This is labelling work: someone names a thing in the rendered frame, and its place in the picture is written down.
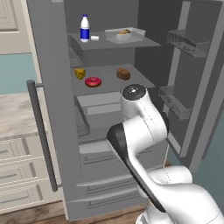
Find clear tupperware with food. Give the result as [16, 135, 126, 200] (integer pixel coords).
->
[104, 26, 146, 45]

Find white blue milk bottle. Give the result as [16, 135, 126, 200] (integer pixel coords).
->
[80, 14, 90, 44]

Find pink frosted donut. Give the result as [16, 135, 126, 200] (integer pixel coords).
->
[84, 76, 102, 88]

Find grey fridge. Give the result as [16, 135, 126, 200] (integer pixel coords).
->
[25, 0, 173, 221]

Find beige drawer front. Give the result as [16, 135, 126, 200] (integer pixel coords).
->
[0, 135, 43, 163]
[0, 158, 49, 189]
[0, 182, 62, 215]

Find dark grey fridge handle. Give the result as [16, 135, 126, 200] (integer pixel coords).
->
[26, 80, 63, 193]

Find brown bread loaf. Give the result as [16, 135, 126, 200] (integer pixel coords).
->
[116, 67, 131, 81]

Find beige wall cupboard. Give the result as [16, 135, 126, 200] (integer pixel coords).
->
[0, 0, 32, 56]

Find grey fridge door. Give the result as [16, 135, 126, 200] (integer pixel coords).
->
[158, 0, 224, 173]

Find grey fridge door shelf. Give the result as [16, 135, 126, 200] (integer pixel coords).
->
[157, 85, 193, 122]
[166, 29, 212, 59]

